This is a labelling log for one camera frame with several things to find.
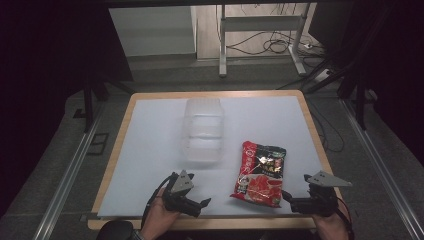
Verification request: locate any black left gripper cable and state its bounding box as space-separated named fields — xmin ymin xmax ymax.
xmin=140 ymin=174 xmax=174 ymax=230

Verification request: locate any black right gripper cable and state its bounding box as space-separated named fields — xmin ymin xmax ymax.
xmin=335 ymin=195 xmax=355 ymax=240

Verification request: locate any metal floor rail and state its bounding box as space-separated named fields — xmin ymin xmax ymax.
xmin=32 ymin=99 xmax=105 ymax=240
xmin=339 ymin=97 xmax=424 ymax=240

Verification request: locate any red snack packet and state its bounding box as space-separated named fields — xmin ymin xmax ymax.
xmin=229 ymin=140 xmax=288 ymax=209

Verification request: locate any thin black floor cable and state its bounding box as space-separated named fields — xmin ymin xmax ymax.
xmin=307 ymin=98 xmax=346 ymax=154

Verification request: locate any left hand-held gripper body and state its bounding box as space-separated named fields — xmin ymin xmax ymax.
xmin=162 ymin=169 xmax=202 ymax=218

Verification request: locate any tangle of black floor cables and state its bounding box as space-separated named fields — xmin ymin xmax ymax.
xmin=225 ymin=30 xmax=326 ymax=57

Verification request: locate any black metal stand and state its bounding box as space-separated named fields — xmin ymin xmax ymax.
xmin=276 ymin=3 xmax=401 ymax=132
xmin=73 ymin=74 xmax=136 ymax=134

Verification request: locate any person's right hand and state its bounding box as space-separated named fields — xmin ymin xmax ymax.
xmin=312 ymin=201 xmax=350 ymax=240

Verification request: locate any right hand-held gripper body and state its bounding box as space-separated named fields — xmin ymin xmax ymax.
xmin=290 ymin=169 xmax=353 ymax=218

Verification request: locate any white metal desk frame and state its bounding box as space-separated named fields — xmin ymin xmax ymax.
xmin=217 ymin=3 xmax=317 ymax=79

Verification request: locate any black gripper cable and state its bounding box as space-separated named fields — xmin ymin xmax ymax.
xmin=140 ymin=174 xmax=174 ymax=230
xmin=335 ymin=195 xmax=355 ymax=240

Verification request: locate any white power strip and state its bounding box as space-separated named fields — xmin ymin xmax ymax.
xmin=313 ymin=67 xmax=334 ymax=84

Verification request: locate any grey cabinet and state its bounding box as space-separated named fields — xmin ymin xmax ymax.
xmin=109 ymin=5 xmax=198 ymax=58

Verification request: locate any black rectangular floor frame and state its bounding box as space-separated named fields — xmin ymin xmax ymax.
xmin=86 ymin=132 xmax=110 ymax=156

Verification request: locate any person's left hand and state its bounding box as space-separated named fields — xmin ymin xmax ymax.
xmin=141 ymin=187 xmax=183 ymax=240

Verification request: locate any white table mat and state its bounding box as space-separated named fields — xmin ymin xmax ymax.
xmin=97 ymin=95 xmax=324 ymax=218

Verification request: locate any clear plastic container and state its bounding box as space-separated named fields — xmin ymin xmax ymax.
xmin=181 ymin=97 xmax=225 ymax=164

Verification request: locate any wooden table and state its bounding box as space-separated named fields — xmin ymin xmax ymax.
xmin=87 ymin=89 xmax=344 ymax=232

